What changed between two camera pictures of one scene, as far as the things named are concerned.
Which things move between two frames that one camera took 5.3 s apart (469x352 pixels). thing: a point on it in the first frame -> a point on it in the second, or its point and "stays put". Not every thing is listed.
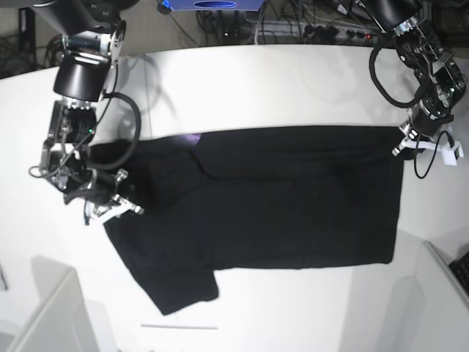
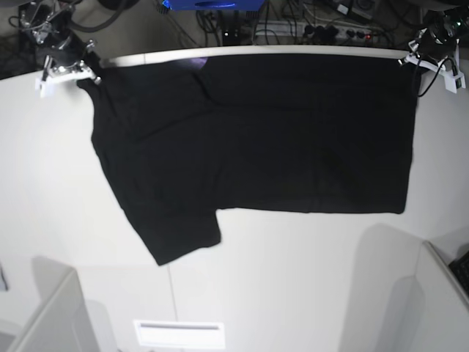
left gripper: (98, 188) -> (70, 52)
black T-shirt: (251, 199) -> (184, 137)
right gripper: (424, 124) -> (436, 42)
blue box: (213, 5) stays put
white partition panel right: (412, 304) stays put
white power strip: (306, 31) stays put
